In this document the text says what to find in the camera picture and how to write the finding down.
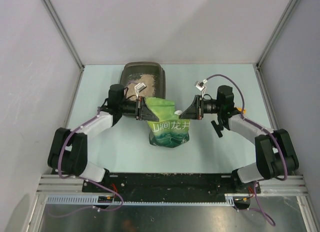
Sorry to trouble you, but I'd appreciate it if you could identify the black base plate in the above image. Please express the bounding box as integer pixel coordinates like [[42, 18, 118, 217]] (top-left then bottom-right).
[[82, 172, 261, 202]]

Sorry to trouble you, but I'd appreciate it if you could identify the black bag clip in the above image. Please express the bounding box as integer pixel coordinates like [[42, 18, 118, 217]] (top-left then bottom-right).
[[211, 120, 224, 138]]

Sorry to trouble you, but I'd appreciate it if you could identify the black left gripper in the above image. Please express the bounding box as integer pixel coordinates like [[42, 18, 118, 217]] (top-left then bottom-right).
[[118, 96, 159, 122]]

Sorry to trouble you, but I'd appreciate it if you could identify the yellow plastic scoop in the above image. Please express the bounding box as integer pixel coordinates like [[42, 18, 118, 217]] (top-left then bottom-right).
[[236, 107, 247, 116]]

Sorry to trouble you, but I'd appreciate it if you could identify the dark grey litter box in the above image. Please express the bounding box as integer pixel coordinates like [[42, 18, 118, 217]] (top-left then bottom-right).
[[117, 61, 168, 118]]

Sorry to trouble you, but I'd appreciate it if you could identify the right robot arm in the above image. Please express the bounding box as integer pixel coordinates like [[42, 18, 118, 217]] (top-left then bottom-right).
[[179, 82, 300, 193]]

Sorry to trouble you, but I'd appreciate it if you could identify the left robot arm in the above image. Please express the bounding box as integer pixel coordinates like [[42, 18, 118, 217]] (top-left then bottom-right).
[[47, 82, 159, 192]]

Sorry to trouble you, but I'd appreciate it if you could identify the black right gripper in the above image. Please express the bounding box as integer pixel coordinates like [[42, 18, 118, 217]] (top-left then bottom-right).
[[179, 95, 223, 120]]

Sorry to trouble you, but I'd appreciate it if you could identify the beige litter pile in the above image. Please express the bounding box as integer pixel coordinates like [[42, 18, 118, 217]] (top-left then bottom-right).
[[126, 74, 155, 97]]

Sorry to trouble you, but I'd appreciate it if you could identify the aluminium frame rail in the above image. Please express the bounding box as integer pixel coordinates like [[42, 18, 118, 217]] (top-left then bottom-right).
[[36, 173, 308, 196]]

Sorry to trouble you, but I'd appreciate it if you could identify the green litter bag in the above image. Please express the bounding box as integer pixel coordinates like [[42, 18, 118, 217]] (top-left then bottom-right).
[[146, 97, 191, 148]]

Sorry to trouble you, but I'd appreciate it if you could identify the grey slotted cable duct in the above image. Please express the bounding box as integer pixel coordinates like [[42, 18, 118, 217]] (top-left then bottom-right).
[[46, 194, 249, 207]]

